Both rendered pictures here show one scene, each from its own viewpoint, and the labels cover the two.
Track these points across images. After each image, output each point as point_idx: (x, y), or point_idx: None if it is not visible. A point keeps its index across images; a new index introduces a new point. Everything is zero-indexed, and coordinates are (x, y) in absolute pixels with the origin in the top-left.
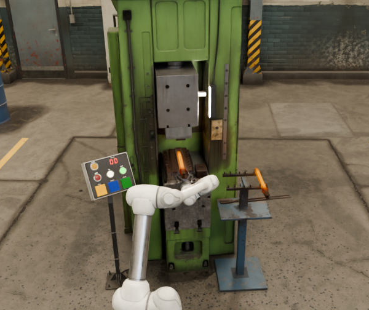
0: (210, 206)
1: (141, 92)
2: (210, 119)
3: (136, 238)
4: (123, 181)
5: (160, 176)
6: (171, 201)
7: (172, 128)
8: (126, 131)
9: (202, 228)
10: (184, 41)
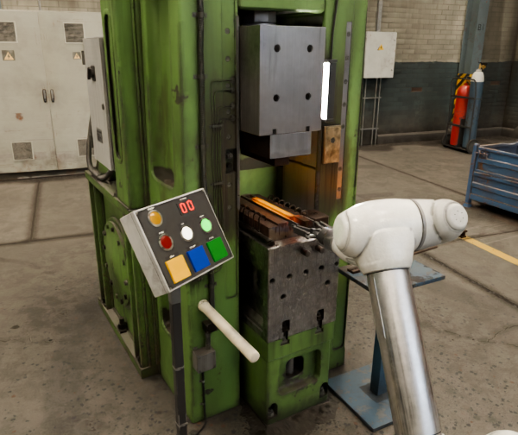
0: (337, 281)
1: (215, 69)
2: (323, 124)
3: (401, 329)
4: (212, 247)
5: None
6: (464, 220)
7: (281, 135)
8: (186, 153)
9: (324, 324)
10: None
